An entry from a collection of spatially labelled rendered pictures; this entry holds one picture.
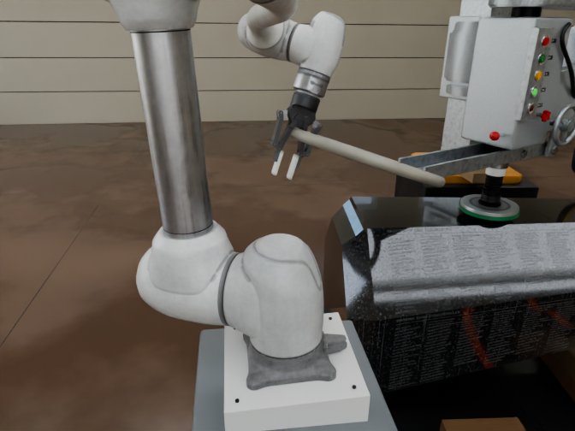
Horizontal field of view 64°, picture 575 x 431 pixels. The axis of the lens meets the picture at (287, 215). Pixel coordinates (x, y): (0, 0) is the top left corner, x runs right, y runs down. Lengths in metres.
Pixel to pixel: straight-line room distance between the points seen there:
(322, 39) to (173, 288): 0.72
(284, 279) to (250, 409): 0.26
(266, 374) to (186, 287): 0.24
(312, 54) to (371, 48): 6.79
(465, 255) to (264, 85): 6.30
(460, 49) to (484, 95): 0.86
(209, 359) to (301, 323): 0.31
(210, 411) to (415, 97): 7.69
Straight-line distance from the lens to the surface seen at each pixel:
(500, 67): 1.77
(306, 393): 0.96
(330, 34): 1.27
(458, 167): 1.63
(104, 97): 8.02
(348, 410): 0.98
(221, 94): 7.78
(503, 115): 1.76
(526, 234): 1.96
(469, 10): 2.72
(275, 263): 0.85
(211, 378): 1.09
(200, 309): 0.95
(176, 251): 0.91
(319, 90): 1.27
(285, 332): 0.91
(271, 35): 1.27
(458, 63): 2.64
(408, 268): 1.72
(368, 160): 1.16
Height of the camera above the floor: 1.53
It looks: 23 degrees down
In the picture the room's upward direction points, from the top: 1 degrees clockwise
